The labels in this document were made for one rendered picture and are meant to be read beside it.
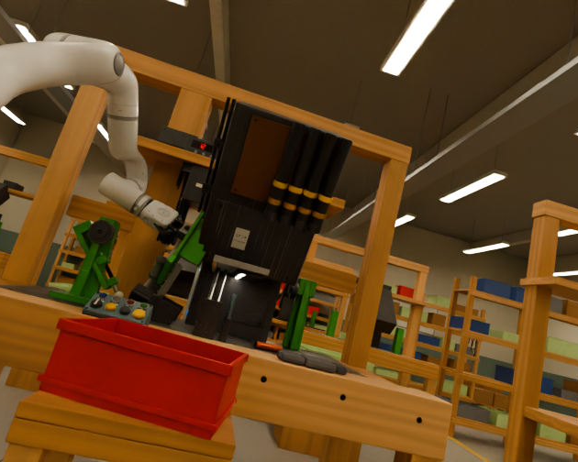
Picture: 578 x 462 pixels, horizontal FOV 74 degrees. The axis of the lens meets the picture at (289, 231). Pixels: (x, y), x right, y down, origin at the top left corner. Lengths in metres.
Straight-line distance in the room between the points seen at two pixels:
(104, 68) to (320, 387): 0.99
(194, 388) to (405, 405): 0.66
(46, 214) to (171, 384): 1.19
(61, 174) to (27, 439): 1.22
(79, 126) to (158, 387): 1.33
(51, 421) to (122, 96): 0.91
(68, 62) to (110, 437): 0.82
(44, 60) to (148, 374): 0.73
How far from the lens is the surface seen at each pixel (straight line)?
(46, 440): 0.76
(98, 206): 1.82
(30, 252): 1.77
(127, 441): 0.73
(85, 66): 1.14
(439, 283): 12.92
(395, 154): 1.95
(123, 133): 1.34
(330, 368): 1.11
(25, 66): 1.05
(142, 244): 1.66
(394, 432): 1.19
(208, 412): 0.71
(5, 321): 1.13
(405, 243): 12.54
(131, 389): 0.74
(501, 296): 6.48
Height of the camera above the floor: 1.03
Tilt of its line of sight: 12 degrees up
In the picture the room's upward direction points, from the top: 15 degrees clockwise
